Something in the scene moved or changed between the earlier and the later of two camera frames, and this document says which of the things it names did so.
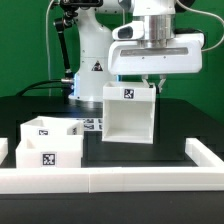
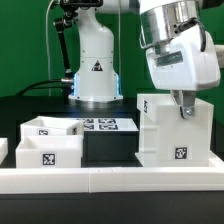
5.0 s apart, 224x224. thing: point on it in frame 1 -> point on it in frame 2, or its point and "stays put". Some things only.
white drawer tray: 49,151 stays put
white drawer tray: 53,126 stays put
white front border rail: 109,180 stays put
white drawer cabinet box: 128,112 -> 169,140
